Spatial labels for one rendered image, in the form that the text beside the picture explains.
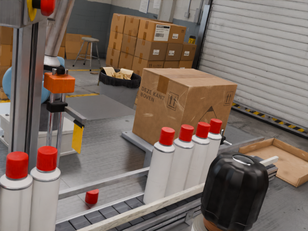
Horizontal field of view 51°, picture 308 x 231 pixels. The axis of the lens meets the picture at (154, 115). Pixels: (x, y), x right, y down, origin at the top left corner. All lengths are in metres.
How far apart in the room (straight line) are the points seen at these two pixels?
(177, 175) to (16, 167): 0.42
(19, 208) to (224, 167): 0.34
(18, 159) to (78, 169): 0.51
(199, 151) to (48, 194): 0.42
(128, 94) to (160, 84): 2.13
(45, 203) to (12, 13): 0.32
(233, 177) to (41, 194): 0.33
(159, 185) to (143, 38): 3.77
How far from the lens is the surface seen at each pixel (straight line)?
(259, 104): 5.18
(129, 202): 0.84
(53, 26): 0.88
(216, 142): 0.91
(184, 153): 0.81
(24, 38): 0.64
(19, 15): 0.49
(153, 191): 0.80
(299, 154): 1.60
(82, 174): 1.02
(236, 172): 0.43
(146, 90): 1.23
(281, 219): 1.07
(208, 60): 5.61
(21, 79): 0.66
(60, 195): 0.70
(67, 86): 0.63
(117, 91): 3.26
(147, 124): 1.24
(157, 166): 0.77
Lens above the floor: 1.35
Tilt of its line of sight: 19 degrees down
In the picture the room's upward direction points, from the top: 11 degrees clockwise
